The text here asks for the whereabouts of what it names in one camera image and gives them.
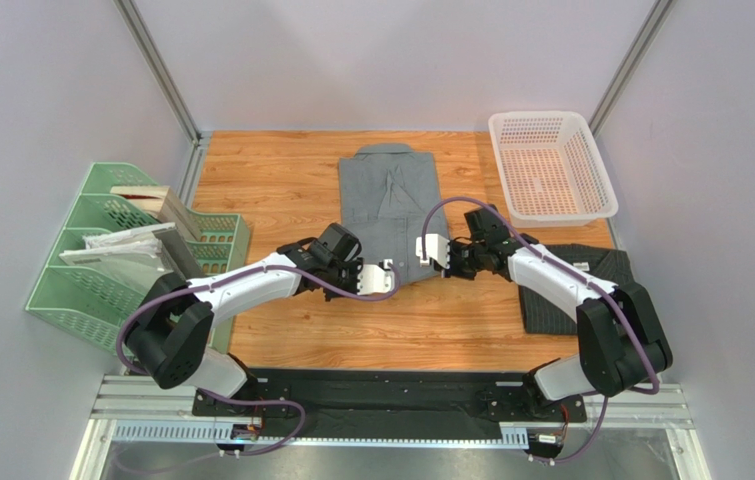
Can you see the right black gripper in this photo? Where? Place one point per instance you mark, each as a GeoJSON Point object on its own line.
{"type": "Point", "coordinates": [456, 254]}

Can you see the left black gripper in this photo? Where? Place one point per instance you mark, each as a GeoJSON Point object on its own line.
{"type": "Point", "coordinates": [353, 265]}

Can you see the grey long sleeve shirt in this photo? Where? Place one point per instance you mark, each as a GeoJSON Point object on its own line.
{"type": "Point", "coordinates": [386, 191]}

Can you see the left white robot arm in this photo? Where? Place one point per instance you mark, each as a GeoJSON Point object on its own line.
{"type": "Point", "coordinates": [168, 334]}

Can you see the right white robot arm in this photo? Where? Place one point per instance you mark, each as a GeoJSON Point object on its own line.
{"type": "Point", "coordinates": [620, 337]}

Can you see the dark striped folded shirt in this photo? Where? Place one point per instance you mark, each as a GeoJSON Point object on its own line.
{"type": "Point", "coordinates": [551, 289]}

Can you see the white plastic basket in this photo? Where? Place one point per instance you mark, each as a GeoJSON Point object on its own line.
{"type": "Point", "coordinates": [551, 170]}

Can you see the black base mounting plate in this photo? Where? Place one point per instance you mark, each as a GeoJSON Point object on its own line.
{"type": "Point", "coordinates": [391, 405]}

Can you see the papers in file rack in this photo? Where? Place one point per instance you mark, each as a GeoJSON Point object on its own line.
{"type": "Point", "coordinates": [136, 257]}

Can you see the green plastic file rack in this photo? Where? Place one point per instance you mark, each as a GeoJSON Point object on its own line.
{"type": "Point", "coordinates": [91, 306]}

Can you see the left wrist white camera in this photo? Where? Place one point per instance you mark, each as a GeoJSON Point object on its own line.
{"type": "Point", "coordinates": [377, 279]}

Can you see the wrist white camera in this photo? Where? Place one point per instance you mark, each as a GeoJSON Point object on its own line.
{"type": "Point", "coordinates": [433, 254]}
{"type": "Point", "coordinates": [377, 279]}

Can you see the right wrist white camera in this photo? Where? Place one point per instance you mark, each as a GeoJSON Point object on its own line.
{"type": "Point", "coordinates": [433, 254]}

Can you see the aluminium front frame rail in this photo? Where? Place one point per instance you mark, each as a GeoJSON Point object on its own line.
{"type": "Point", "coordinates": [138, 430]}

